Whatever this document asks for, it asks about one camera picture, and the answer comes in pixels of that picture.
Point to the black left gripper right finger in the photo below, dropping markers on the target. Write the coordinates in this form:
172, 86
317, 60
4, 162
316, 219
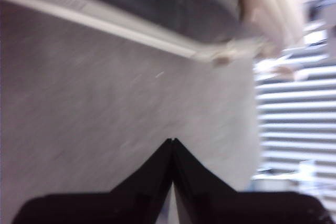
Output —
231, 205

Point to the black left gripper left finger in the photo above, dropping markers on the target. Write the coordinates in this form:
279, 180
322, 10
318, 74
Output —
118, 205

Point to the white Toshiba toaster oven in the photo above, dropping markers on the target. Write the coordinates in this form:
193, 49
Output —
157, 1

